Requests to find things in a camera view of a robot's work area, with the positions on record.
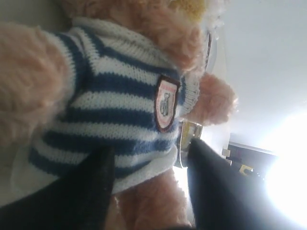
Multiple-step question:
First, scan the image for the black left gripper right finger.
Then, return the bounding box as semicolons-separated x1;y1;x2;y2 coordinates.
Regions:
188;138;303;230

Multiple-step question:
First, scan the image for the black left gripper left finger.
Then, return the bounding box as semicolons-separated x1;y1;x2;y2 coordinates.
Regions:
0;147;115;230

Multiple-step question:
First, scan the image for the tan plush teddy bear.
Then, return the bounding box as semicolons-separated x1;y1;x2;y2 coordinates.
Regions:
0;0;236;230

